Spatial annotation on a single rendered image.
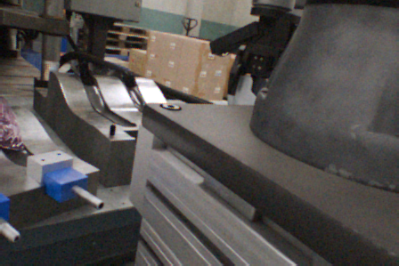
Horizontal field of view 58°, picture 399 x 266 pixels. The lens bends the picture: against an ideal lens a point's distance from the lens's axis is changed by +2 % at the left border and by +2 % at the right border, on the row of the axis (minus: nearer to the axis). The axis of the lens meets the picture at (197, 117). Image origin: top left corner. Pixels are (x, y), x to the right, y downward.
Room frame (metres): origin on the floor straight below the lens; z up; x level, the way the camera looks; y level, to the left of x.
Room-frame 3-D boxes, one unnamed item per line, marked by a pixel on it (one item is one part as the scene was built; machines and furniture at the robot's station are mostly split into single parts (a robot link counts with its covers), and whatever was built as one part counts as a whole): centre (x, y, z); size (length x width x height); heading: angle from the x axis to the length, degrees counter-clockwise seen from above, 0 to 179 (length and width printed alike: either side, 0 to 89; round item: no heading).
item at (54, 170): (0.45, 0.16, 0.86); 0.13 x 0.05 x 0.05; 57
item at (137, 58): (6.15, 1.03, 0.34); 0.63 x 0.45 x 0.40; 41
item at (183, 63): (5.22, 0.32, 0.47); 1.22 x 0.80 x 0.94; 45
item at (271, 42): (0.66, -0.10, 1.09); 0.09 x 0.08 x 0.12; 53
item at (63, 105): (0.84, 0.20, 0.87); 0.50 x 0.26 x 0.14; 40
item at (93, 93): (0.82, 0.19, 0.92); 0.35 x 0.16 x 0.09; 40
